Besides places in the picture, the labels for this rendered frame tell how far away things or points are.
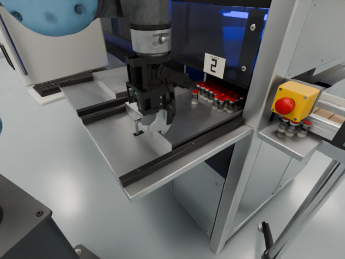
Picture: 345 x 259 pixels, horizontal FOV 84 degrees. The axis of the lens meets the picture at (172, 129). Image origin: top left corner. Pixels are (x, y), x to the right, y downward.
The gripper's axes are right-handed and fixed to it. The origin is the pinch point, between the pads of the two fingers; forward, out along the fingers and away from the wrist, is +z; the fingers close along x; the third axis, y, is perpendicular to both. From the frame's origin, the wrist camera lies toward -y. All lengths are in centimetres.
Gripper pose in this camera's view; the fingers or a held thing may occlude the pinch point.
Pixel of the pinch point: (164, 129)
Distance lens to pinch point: 50.5
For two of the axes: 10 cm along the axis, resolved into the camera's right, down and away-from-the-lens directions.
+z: 0.0, 8.1, 5.9
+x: 5.9, 4.8, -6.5
